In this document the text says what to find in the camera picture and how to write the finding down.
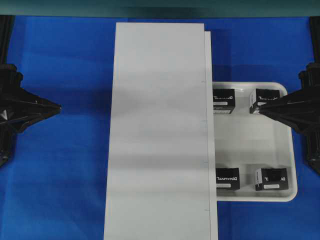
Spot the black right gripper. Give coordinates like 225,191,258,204
259,63,320,135

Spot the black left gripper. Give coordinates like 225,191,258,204
0,64,62,133

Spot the black box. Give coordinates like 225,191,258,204
215,168,240,191
249,88,280,114
254,168,289,191
213,88,236,115

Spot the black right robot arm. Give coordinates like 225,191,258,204
259,16,320,174

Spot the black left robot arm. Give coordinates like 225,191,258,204
0,15,62,166

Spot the white plastic tray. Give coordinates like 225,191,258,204
213,81,298,202

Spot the white base board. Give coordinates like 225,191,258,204
103,22,218,240

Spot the blue table cloth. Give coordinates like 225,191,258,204
0,16,314,240

